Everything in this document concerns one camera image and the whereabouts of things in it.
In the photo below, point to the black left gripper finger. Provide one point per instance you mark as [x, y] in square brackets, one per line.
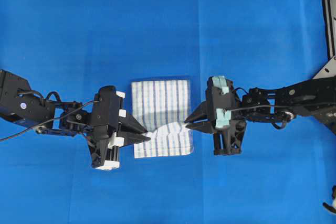
[130, 123]
[127, 138]

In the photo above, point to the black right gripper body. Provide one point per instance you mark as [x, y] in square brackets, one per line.
[227, 127]

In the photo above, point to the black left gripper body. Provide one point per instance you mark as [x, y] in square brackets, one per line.
[104, 121]

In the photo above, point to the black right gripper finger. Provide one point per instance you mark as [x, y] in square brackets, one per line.
[199, 114]
[203, 126]

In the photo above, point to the blue striped white towel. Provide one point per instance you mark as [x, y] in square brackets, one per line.
[162, 106]

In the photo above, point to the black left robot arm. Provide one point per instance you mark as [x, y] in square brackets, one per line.
[48, 115]

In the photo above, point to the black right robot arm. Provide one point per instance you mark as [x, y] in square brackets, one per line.
[315, 97]

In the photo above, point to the blue table cover cloth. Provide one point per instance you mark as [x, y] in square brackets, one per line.
[75, 47]

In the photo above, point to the black white clip object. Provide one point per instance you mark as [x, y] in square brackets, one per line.
[331, 208]

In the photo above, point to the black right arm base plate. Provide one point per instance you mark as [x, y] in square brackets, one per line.
[328, 70]

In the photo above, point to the black aluminium frame rail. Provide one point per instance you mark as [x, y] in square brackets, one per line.
[329, 19]

